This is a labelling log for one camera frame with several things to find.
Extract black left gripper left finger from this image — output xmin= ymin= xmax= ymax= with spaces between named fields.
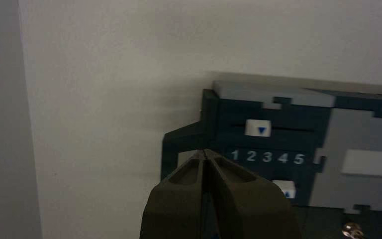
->
xmin=139 ymin=149 xmax=206 ymax=239

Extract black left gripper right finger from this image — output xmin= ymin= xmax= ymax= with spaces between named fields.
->
xmin=204 ymin=149 xmax=302 ymax=239

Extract dark grey task board box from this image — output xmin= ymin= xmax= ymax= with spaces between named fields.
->
xmin=160 ymin=80 xmax=382 ymax=239

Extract white slider knob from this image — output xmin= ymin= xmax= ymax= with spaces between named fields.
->
xmin=272 ymin=180 xmax=297 ymax=200
xmin=244 ymin=119 xmax=273 ymax=137

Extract metal toggle switch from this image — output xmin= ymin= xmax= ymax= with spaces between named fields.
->
xmin=341 ymin=222 xmax=366 ymax=239

